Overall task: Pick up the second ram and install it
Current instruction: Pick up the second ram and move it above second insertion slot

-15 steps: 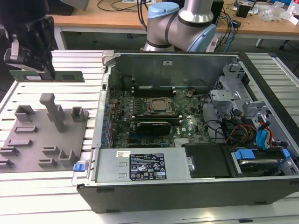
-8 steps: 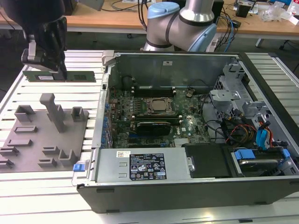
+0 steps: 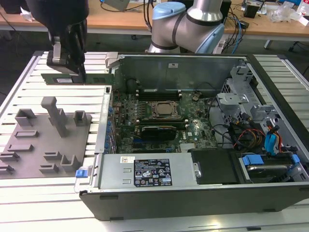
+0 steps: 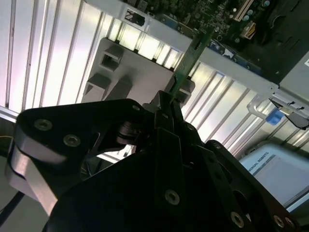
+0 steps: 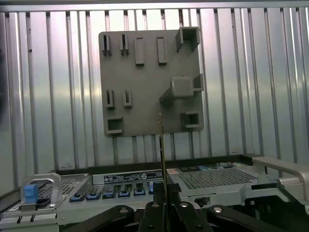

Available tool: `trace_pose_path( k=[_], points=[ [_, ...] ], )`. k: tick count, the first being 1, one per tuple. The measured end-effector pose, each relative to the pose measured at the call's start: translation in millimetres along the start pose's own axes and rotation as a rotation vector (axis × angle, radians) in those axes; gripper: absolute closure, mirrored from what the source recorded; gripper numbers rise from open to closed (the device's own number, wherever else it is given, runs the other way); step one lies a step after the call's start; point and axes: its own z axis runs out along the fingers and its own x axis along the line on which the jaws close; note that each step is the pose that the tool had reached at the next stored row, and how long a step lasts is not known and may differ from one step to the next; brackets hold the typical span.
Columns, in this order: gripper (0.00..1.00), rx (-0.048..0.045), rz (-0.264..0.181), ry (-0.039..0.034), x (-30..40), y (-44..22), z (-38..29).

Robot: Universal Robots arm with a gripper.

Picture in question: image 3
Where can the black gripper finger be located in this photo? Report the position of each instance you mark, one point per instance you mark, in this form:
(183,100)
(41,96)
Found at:
(73,48)
(83,36)

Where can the green RAM stick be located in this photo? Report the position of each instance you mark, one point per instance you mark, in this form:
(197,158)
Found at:
(60,79)

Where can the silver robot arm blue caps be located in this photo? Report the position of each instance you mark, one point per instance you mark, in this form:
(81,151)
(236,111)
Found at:
(169,26)

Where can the RAM slot white clips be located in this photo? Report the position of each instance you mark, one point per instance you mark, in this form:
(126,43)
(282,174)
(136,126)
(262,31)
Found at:
(137,91)
(181,126)
(159,97)
(159,120)

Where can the installed RAM stick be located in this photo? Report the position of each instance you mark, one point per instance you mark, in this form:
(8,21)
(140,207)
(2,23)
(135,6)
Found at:
(160,90)

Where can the wooden desk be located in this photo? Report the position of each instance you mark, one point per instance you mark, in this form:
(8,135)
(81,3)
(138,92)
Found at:
(113,21)

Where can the white crumpled paper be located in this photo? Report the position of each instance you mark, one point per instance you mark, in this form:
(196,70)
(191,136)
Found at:
(25,14)

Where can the small black case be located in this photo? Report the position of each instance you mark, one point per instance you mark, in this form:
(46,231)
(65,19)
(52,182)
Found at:
(14,6)

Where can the white case sticker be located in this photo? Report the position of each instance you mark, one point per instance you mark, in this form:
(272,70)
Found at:
(173,65)

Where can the grey parts rack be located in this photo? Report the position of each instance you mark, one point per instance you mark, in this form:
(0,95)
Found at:
(36,145)

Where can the silver CPU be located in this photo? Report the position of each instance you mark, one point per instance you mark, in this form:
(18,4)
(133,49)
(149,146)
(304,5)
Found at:
(164,108)

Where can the blue expansion slot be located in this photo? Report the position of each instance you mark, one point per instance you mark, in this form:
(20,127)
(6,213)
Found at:
(137,142)

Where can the black graphics card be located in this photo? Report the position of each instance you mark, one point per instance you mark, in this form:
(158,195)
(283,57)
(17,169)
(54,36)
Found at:
(159,133)

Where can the small white sticker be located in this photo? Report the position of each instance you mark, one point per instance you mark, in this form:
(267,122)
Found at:
(127,159)

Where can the black CPU socket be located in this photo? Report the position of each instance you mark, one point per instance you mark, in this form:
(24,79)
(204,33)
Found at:
(179,116)

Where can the blue case latch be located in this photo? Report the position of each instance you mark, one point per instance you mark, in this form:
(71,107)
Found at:
(81,174)

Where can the silver power supply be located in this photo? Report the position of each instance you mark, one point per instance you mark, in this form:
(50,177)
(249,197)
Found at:
(111,169)

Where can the silver coin battery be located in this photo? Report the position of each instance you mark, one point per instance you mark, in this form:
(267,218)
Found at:
(196,97)

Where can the white power strip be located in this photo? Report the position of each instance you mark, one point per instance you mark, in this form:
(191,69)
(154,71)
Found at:
(220,46)

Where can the green motherboard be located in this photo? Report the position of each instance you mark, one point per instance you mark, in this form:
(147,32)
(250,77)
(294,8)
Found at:
(198,113)

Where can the tall black box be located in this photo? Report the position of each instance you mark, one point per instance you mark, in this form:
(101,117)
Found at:
(228,12)

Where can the black power supply label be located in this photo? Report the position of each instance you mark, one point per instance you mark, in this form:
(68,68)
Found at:
(152,172)

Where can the silver finned heat sink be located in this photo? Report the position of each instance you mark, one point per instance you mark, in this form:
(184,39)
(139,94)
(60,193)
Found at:
(188,147)

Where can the metal disk bay cage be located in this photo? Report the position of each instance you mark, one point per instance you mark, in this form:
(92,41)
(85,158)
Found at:
(231,99)

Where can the small flat black device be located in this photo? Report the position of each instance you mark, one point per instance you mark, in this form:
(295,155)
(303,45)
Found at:
(244,24)

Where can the small black box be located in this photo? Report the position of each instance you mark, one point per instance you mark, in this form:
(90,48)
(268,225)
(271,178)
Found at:
(252,10)

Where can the black plastic shroud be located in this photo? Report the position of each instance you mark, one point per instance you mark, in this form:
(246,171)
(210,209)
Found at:
(212,166)

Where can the black open PC case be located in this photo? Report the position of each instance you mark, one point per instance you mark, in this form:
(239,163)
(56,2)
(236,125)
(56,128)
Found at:
(169,205)

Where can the clear plastic bag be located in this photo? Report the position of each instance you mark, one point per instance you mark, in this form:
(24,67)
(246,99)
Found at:
(280,12)

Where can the blue disk carrier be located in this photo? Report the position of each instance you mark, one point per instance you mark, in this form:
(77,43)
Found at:
(252,160)

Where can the white packet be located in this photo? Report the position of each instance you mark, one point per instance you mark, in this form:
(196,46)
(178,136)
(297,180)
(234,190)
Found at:
(303,14)

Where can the hard disk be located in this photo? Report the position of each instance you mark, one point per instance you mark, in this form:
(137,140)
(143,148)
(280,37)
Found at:
(265,170)

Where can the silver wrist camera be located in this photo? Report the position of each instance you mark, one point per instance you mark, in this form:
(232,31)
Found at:
(118,4)

